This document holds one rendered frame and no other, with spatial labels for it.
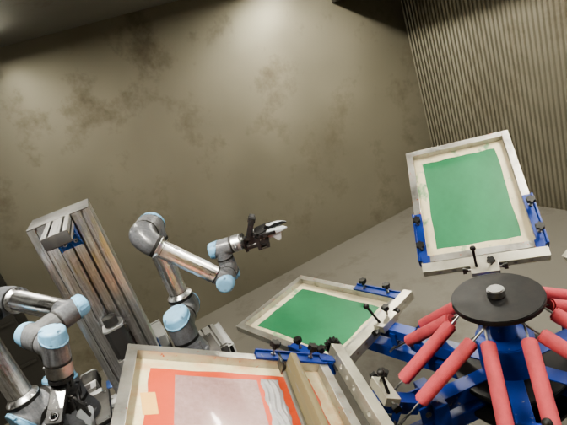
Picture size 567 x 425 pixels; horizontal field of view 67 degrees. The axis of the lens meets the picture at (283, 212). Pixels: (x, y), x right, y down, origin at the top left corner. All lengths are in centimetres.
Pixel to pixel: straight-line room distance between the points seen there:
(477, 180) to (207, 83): 305
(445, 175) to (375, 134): 306
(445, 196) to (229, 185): 279
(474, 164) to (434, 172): 22
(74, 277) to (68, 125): 274
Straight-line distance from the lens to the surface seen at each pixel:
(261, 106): 496
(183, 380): 166
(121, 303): 206
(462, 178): 271
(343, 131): 545
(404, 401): 174
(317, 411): 148
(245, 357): 178
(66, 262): 200
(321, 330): 241
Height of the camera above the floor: 230
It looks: 18 degrees down
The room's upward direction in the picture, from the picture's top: 19 degrees counter-clockwise
